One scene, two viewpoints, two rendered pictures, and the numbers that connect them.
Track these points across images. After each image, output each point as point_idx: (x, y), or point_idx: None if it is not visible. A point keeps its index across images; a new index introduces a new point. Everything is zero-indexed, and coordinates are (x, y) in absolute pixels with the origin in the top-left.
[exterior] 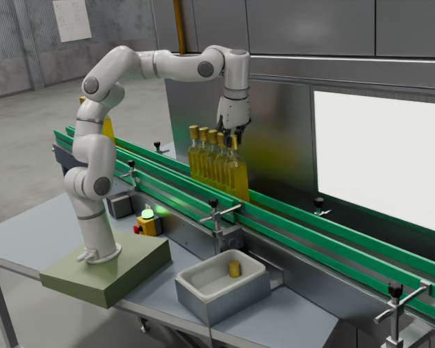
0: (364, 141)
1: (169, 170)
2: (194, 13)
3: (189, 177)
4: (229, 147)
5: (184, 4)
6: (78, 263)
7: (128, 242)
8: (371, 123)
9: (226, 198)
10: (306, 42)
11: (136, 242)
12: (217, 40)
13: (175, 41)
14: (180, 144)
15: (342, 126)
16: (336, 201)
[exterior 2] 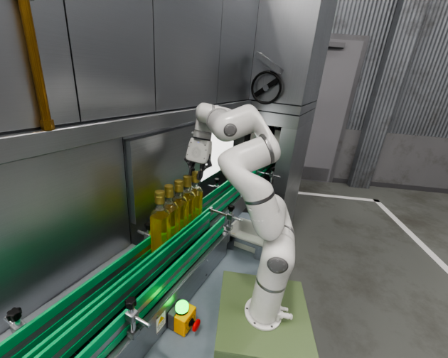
0: (217, 142)
1: (134, 270)
2: (75, 67)
3: (122, 269)
4: (201, 178)
5: (49, 50)
6: (286, 329)
7: (236, 302)
8: None
9: (206, 214)
10: (193, 99)
11: (234, 293)
12: (118, 103)
13: (11, 112)
14: (16, 290)
15: (211, 140)
16: (207, 180)
